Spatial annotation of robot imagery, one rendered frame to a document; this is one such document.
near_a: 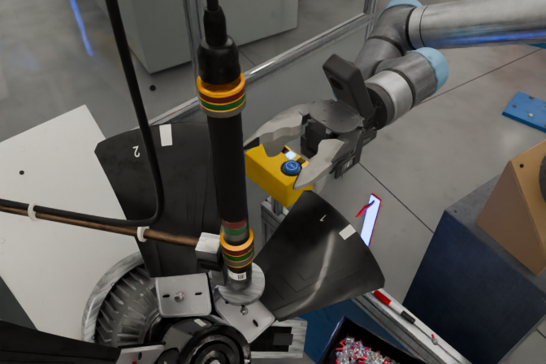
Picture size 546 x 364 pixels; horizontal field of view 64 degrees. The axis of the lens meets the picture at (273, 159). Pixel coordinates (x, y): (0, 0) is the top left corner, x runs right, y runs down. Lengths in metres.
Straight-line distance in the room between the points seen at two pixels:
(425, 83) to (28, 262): 0.71
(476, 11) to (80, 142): 0.70
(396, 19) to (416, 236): 1.68
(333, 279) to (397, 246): 1.54
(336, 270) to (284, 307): 0.12
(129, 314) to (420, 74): 0.60
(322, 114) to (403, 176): 2.07
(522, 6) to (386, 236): 1.75
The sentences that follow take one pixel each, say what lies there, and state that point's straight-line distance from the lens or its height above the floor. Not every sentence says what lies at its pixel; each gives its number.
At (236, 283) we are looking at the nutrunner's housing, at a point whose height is 1.30.
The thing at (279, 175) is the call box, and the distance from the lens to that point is 1.08.
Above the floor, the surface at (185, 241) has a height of 1.37.
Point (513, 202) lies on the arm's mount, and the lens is 1.08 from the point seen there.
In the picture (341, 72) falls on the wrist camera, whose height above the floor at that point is 1.56.
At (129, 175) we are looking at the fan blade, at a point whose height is 1.37.
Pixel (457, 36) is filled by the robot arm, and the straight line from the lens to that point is 0.77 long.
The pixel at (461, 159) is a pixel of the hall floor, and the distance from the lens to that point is 2.86.
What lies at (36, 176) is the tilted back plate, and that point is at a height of 1.30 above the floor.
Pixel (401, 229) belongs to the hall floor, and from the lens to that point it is 2.39.
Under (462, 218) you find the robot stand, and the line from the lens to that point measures 1.18.
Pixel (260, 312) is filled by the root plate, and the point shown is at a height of 1.18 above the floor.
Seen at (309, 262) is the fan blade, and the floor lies 1.19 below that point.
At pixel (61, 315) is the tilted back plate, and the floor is 1.13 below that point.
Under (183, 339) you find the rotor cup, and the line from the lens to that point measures 0.66.
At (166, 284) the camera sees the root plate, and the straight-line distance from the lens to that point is 0.71.
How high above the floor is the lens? 1.86
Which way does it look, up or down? 45 degrees down
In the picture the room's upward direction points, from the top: straight up
